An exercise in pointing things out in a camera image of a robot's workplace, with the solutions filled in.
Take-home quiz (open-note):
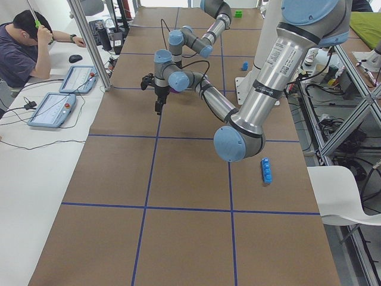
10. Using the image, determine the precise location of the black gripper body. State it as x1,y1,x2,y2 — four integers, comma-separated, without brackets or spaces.
155,86,169,102

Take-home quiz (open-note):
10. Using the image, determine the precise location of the purple trapezoid block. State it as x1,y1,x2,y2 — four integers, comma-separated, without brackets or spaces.
170,88,181,94

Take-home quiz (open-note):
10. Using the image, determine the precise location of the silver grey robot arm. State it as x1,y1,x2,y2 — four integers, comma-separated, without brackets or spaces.
168,0,233,68
148,1,352,161

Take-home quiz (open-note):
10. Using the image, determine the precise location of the black water bottle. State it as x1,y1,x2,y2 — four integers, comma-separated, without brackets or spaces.
96,22,112,51

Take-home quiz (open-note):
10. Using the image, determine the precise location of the far blue teach pendant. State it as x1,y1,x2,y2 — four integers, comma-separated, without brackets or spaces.
59,66,98,94

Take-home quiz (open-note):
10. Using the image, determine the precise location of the blue teach pendant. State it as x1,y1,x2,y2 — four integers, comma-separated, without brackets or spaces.
59,66,98,94
27,92,76,128

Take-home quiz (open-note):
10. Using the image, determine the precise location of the small blue toy block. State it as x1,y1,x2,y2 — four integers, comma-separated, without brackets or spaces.
241,61,249,71

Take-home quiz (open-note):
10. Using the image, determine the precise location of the black computer mouse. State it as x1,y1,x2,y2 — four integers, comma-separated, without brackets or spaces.
68,54,83,63

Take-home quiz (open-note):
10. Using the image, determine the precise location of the black keyboard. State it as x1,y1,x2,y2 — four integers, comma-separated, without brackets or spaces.
88,19,104,46

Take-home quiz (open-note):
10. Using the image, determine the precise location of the near blue teach pendant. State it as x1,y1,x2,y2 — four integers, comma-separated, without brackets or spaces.
27,92,76,128

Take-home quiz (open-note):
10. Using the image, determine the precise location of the green toy block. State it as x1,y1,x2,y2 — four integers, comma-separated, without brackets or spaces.
234,10,243,18

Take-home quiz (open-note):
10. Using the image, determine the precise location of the blue studded long block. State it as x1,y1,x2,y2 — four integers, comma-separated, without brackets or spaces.
261,157,273,184

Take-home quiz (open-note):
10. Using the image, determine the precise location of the seated person in navy shirt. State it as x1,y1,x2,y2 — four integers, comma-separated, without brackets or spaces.
1,10,86,89

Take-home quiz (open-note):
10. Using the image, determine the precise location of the white plastic chair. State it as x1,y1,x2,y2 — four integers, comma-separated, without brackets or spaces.
307,166,380,226

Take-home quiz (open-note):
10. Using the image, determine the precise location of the green cloth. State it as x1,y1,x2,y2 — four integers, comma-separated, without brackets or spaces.
350,12,381,49

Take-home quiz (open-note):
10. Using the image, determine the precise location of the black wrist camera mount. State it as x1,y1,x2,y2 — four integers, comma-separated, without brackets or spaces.
140,73,155,91

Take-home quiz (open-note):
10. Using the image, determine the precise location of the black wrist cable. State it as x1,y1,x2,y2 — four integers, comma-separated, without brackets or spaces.
178,60,211,81

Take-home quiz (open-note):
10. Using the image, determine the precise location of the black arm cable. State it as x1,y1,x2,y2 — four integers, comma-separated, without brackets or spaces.
160,18,194,59

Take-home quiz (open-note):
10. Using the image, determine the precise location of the aluminium frame column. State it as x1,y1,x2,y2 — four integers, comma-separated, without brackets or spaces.
67,0,111,91

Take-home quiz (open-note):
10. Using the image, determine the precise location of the aluminium lattice frame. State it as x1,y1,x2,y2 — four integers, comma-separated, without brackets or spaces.
289,39,380,285

